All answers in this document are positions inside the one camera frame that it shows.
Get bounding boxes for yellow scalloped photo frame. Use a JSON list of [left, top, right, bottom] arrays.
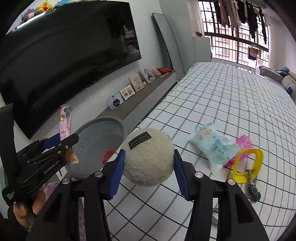
[[120, 85, 135, 100]]

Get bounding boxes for yellow plastic ring lid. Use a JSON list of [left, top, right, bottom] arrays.
[[230, 148, 264, 184]]

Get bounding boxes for red folded cloth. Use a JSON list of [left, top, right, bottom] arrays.
[[157, 67, 172, 76]]

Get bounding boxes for grey lanyard with keys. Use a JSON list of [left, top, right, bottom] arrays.
[[245, 169, 262, 203]]

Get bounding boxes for plush toys on tv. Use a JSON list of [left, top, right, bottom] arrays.
[[21, 0, 71, 23]]

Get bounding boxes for purple fluffy rug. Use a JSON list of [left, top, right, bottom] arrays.
[[43, 180, 87, 241]]

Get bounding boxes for grey perforated laundry basket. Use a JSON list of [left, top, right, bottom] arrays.
[[66, 116, 128, 180]]

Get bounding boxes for beige sofa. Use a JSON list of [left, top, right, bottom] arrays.
[[259, 66, 295, 101]]

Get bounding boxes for leaning grey mirror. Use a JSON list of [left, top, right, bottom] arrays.
[[152, 13, 185, 80]]

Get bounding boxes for large black television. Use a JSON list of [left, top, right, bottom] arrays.
[[1, 1, 141, 138]]

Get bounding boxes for blue wet wipes packet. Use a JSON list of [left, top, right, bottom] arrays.
[[187, 123, 240, 175]]

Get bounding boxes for man portrait photo frame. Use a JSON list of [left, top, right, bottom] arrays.
[[106, 92, 124, 110]]

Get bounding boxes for baby photo canvas frame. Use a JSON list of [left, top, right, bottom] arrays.
[[129, 74, 144, 92]]

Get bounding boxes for person left hand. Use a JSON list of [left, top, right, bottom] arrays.
[[13, 148, 79, 230]]

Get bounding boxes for child photo white frame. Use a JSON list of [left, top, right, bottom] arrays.
[[139, 68, 156, 83]]

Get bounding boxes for checkered white tablecloth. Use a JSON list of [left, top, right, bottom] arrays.
[[105, 63, 295, 240]]

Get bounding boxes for pink snack stick wrapper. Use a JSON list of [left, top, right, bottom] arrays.
[[60, 104, 73, 141]]

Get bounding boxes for hanging laundry clothes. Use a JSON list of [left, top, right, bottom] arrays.
[[210, 1, 269, 64]]

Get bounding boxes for red plastic bag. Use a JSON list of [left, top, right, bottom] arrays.
[[102, 150, 115, 165]]

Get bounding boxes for pink plastic shuttlecock basket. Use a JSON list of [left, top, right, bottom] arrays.
[[225, 135, 254, 167]]

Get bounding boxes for wooden tv console shelf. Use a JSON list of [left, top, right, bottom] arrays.
[[99, 71, 177, 132]]

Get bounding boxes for cream fluffy ball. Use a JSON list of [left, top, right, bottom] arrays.
[[121, 128, 174, 187]]

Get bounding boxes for grey cabinet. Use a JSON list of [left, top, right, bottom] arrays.
[[193, 37, 212, 63]]

